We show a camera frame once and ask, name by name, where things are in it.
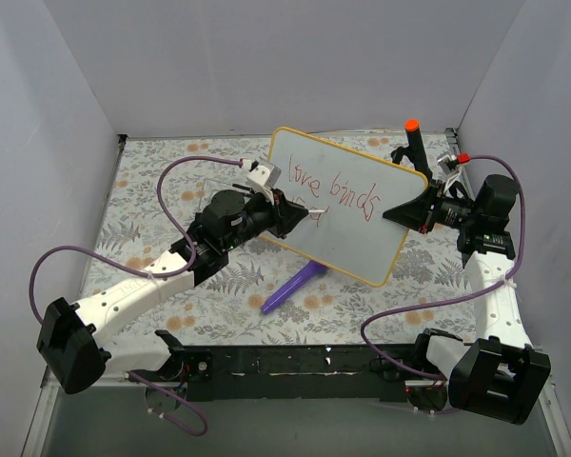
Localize yellow framed whiteboard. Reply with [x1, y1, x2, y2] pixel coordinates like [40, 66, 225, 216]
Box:
[263, 127, 428, 287]

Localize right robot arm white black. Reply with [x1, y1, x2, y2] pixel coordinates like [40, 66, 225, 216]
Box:
[383, 174, 551, 425]

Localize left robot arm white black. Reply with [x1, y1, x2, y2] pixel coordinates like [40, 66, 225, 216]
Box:
[36, 189, 309, 394]

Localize black microphone desk stand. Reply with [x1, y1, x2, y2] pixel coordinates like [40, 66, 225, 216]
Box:
[390, 146, 408, 165]

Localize purple toy microphone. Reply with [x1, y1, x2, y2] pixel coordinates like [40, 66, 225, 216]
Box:
[261, 261, 328, 315]

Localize floral patterned table mat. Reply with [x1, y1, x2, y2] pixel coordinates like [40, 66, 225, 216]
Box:
[69, 131, 520, 347]

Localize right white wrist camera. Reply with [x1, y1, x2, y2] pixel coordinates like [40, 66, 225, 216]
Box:
[437, 153, 471, 192]

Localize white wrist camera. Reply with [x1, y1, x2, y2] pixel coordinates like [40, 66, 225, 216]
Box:
[241, 159, 281, 206]
[437, 153, 471, 192]

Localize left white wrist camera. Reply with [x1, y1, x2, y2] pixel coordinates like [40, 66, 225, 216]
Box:
[241, 159, 281, 206]

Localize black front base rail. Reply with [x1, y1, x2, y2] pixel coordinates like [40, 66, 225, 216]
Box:
[185, 345, 422, 402]

